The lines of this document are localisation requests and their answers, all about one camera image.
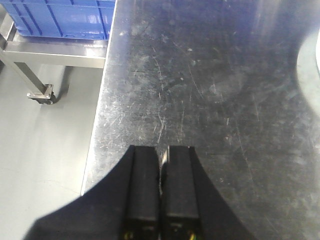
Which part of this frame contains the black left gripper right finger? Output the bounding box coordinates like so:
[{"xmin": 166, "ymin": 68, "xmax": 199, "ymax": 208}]
[{"xmin": 160, "ymin": 146, "xmax": 203, "ymax": 240}]

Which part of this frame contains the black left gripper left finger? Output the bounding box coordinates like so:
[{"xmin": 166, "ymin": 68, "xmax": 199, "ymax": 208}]
[{"xmin": 124, "ymin": 146, "xmax": 160, "ymax": 240}]

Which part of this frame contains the light blue plate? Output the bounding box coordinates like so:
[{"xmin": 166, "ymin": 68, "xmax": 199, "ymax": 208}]
[{"xmin": 296, "ymin": 29, "xmax": 320, "ymax": 115}]

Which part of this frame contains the blue crate on cart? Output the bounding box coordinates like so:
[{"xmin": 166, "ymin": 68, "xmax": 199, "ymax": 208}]
[{"xmin": 0, "ymin": 0, "xmax": 116, "ymax": 40}]

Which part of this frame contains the steel cart frame with caster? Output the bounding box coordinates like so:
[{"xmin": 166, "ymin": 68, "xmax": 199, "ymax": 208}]
[{"xmin": 0, "ymin": 5, "xmax": 108, "ymax": 104}]

